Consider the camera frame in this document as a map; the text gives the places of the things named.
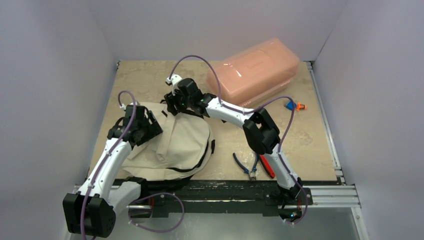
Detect beige canvas backpack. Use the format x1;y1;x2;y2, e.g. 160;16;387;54
121;102;216;181

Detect aluminium frame rail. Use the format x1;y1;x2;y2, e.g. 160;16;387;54
305;61;361;209

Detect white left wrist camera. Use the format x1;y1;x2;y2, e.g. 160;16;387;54
119;101;139;112

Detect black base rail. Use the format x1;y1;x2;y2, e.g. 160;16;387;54
112;177;313;220

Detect translucent pink plastic box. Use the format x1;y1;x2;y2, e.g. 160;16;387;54
205;38;300;107

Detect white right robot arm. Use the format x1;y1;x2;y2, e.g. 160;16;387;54
164;74;303;204

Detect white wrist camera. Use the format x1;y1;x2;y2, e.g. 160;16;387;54
165;74;182;86
119;101;139;112

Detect orange blue small item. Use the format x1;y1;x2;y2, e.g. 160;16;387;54
284;100;307;111

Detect blue handled pliers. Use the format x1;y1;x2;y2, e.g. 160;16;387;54
232;152;260;181

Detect red handled cutter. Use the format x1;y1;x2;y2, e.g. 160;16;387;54
259;155;276;179

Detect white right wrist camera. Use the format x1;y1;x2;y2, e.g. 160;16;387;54
165;74;182;86

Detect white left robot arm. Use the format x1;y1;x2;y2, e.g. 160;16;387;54
62;104;163;238

